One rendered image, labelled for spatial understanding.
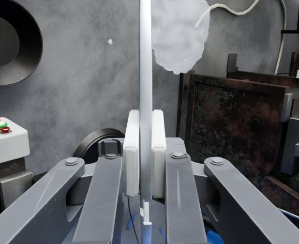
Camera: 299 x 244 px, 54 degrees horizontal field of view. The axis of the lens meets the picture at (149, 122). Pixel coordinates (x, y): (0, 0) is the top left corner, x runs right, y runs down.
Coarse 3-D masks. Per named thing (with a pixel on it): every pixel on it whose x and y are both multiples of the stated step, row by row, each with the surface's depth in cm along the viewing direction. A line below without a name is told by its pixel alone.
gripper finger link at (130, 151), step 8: (136, 112) 21; (128, 120) 19; (136, 120) 19; (128, 128) 17; (136, 128) 17; (128, 136) 16; (136, 136) 17; (128, 144) 15; (136, 144) 15; (128, 152) 15; (136, 152) 15; (128, 160) 15; (136, 160) 15; (128, 168) 15; (136, 168) 15; (128, 176) 15; (136, 176) 15; (128, 184) 15; (136, 184) 16; (128, 192) 16; (136, 192) 16
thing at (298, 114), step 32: (192, 96) 184; (224, 96) 168; (256, 96) 154; (288, 96) 141; (192, 128) 189; (224, 128) 172; (256, 128) 156; (288, 128) 148; (192, 160) 194; (256, 160) 160; (288, 160) 151; (288, 192) 150
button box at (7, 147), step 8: (0, 120) 63; (8, 120) 63; (16, 128) 58; (0, 136) 54; (8, 136) 54; (16, 136) 55; (24, 136) 56; (0, 144) 53; (8, 144) 54; (16, 144) 55; (24, 144) 56; (0, 152) 54; (8, 152) 55; (16, 152) 56; (24, 152) 57; (0, 160) 54; (8, 160) 55
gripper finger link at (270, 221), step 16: (208, 160) 14; (224, 160) 14; (208, 176) 13; (224, 176) 12; (240, 176) 12; (224, 192) 12; (240, 192) 11; (256, 192) 11; (208, 208) 14; (224, 208) 12; (240, 208) 10; (256, 208) 10; (272, 208) 10; (224, 224) 12; (240, 224) 11; (256, 224) 10; (272, 224) 10; (288, 224) 10; (224, 240) 12; (240, 240) 11; (256, 240) 10; (272, 240) 9; (288, 240) 9
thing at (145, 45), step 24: (144, 0) 19; (144, 24) 18; (144, 48) 18; (144, 72) 18; (144, 96) 18; (144, 120) 18; (144, 144) 18; (144, 168) 18; (144, 192) 19; (144, 216) 36; (144, 240) 23
